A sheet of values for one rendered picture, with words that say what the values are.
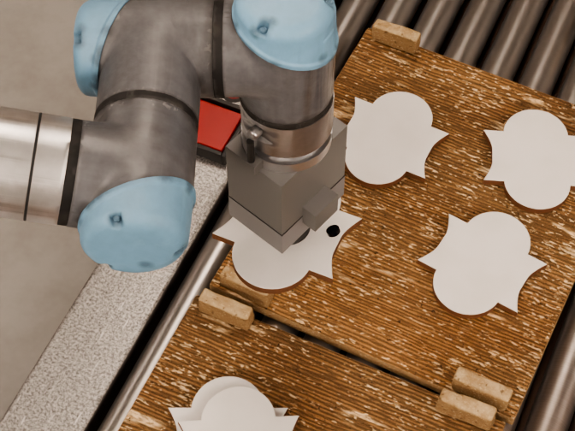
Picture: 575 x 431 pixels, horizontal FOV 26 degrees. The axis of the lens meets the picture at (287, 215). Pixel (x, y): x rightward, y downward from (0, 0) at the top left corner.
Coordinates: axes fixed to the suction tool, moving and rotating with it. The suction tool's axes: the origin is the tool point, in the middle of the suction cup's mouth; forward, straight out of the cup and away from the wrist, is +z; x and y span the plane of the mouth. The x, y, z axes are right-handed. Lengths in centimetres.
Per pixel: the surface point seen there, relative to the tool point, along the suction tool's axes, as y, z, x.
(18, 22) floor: 55, 112, 129
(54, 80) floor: 49, 112, 110
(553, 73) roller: 48, 20, -1
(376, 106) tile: 28.1, 17.2, 10.9
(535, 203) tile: 29.1, 17.2, -11.0
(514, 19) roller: 52, 20, 8
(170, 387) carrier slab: -13.4, 18.1, 4.1
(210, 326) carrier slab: -5.5, 18.1, 5.9
